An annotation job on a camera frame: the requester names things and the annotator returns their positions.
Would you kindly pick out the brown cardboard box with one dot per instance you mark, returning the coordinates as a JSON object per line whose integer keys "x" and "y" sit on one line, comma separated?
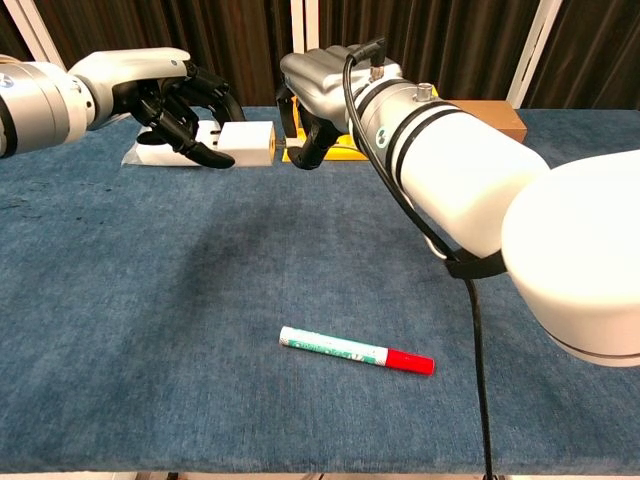
{"x": 500, "y": 120}

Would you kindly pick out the white charger block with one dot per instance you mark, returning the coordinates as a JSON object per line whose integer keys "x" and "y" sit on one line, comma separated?
{"x": 247, "y": 145}

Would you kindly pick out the white marker with red cap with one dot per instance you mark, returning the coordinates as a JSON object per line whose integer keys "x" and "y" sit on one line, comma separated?
{"x": 350, "y": 350}

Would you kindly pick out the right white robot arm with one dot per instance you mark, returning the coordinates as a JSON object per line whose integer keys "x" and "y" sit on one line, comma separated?
{"x": 475, "y": 175}

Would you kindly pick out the blue felt table mat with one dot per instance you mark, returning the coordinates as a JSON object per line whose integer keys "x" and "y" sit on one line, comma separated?
{"x": 150, "y": 325}

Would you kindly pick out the white tissue packet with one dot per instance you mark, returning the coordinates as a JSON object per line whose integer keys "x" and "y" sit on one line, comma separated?
{"x": 150, "y": 157}

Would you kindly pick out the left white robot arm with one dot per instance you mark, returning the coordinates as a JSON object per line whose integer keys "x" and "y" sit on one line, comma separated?
{"x": 35, "y": 105}

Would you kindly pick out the yellow test tube rack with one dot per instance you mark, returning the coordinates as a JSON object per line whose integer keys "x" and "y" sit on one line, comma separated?
{"x": 345, "y": 152}

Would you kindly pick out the white frame post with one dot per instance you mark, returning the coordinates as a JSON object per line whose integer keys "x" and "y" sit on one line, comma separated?
{"x": 37, "y": 30}
{"x": 306, "y": 25}
{"x": 535, "y": 50}

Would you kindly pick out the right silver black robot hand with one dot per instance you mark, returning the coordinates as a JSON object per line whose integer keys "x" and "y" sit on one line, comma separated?
{"x": 325, "y": 80}

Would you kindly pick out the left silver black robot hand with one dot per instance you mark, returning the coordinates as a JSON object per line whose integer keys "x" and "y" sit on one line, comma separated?
{"x": 130, "y": 70}

